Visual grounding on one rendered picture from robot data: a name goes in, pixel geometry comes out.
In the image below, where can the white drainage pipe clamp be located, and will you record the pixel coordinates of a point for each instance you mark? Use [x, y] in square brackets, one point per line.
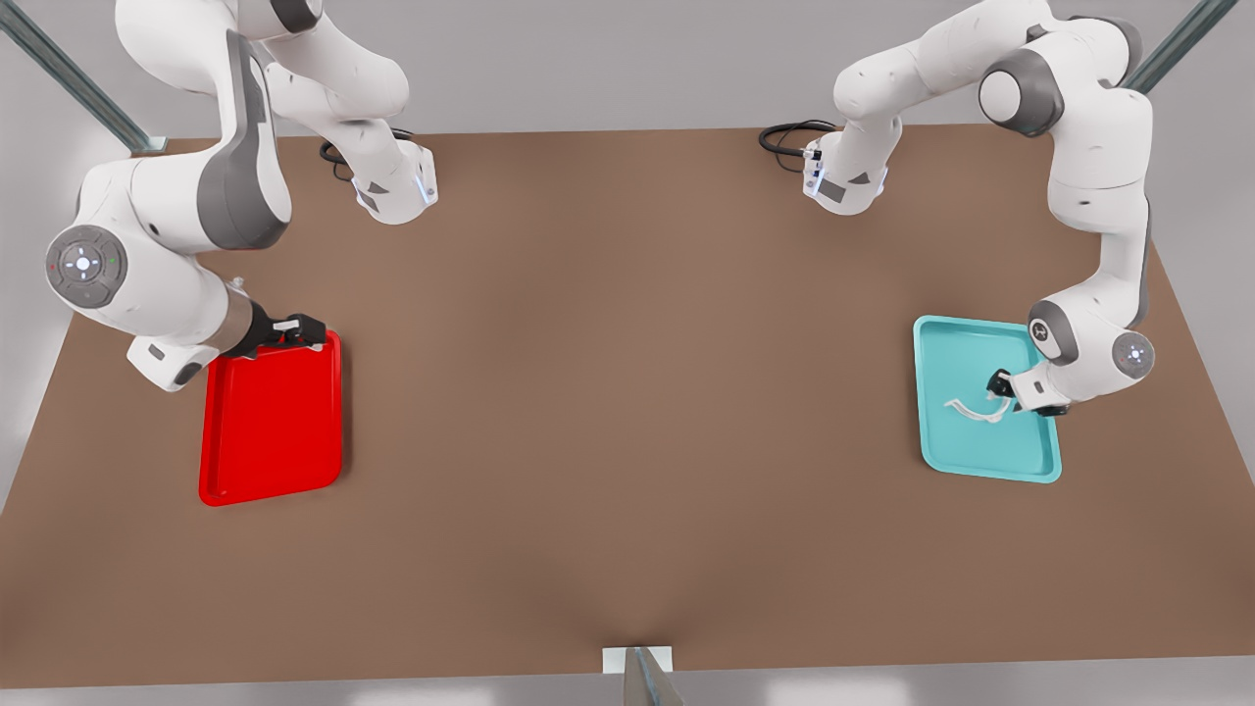
[976, 412]

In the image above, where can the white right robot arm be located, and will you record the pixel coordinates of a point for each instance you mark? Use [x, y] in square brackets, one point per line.
[157, 206]

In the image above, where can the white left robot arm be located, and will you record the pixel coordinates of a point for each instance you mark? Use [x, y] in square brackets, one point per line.
[1098, 167]

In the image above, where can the teal rectangular tray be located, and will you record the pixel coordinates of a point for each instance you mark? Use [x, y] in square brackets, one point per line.
[982, 431]

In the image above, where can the red rectangular tray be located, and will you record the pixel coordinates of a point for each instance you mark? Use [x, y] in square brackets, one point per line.
[272, 420]

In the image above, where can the silver frame post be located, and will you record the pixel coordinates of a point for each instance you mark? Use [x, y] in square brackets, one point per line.
[78, 80]
[647, 679]
[1177, 41]

